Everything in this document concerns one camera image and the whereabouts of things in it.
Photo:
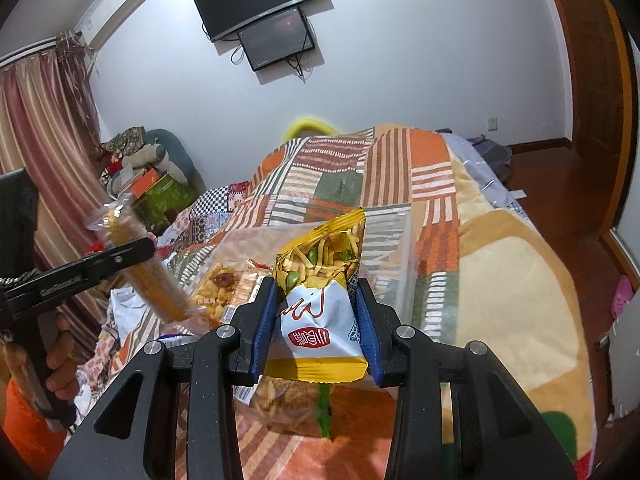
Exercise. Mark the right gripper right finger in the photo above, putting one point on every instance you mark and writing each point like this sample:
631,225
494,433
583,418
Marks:
460,414

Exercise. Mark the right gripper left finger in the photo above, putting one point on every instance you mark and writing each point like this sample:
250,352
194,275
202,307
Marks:
131,432

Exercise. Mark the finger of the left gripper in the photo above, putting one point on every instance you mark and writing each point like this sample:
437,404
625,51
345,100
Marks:
113,260

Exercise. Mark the clear bag orange crackers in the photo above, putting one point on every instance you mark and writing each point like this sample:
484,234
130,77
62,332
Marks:
117,226

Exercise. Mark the green-edged clear cookie bag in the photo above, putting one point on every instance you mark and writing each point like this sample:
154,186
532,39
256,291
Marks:
298,407

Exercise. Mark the clear plastic storage bin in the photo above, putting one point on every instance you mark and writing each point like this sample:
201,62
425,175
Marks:
388,258

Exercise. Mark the yellow white snack bag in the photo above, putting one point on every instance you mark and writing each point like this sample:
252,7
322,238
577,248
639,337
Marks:
316,337

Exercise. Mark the orange sleeve forearm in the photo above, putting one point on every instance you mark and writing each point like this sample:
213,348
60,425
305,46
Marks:
30,434

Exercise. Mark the person's left hand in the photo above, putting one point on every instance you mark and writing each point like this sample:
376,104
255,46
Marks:
62,381

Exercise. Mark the white crumpled plastic bag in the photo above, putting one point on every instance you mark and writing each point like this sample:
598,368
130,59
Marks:
128,307

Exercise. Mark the pile of clothes and boxes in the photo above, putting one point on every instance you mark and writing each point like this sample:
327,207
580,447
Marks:
152,170

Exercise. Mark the fried snack clear bag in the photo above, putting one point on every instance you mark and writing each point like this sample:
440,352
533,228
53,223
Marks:
223,287

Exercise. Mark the patchwork blanket bed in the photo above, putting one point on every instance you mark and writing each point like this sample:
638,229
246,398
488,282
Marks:
482,269

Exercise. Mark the striped red beige curtain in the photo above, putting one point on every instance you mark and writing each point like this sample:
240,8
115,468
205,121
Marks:
49,126

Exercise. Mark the yellow plush cushion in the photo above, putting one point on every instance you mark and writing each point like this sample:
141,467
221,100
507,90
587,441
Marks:
310,125

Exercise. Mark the grey backpack on floor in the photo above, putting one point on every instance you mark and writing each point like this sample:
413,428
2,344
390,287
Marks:
498,156

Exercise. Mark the white wall air conditioner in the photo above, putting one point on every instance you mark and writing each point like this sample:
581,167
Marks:
102,19

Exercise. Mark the small black wall monitor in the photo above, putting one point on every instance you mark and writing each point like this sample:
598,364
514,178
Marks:
276,38

